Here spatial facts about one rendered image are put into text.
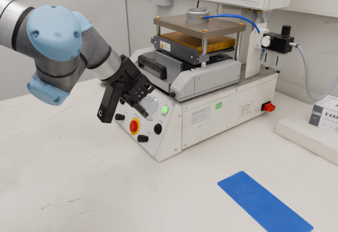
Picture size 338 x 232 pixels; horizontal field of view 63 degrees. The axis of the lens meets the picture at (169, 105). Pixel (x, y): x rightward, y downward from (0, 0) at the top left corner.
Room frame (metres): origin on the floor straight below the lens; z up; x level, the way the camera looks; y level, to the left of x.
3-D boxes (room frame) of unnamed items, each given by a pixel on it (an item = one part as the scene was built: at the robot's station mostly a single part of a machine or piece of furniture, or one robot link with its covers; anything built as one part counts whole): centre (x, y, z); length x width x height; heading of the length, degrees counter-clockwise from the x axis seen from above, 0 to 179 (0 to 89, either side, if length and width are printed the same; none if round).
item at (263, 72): (0.96, -0.12, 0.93); 0.46 x 0.35 x 0.01; 125
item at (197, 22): (0.94, -0.13, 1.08); 0.31 x 0.24 x 0.13; 35
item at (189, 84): (0.79, -0.11, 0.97); 0.26 x 0.05 x 0.07; 125
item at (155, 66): (0.84, 0.06, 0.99); 0.15 x 0.02 x 0.04; 35
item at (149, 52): (1.02, 0.04, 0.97); 0.25 x 0.05 x 0.07; 125
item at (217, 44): (0.94, -0.10, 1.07); 0.22 x 0.17 x 0.10; 35
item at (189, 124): (0.92, -0.10, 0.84); 0.53 x 0.37 x 0.17; 125
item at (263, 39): (0.83, -0.33, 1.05); 0.15 x 0.05 x 0.15; 35
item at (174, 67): (0.92, -0.06, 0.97); 0.30 x 0.22 x 0.08; 125
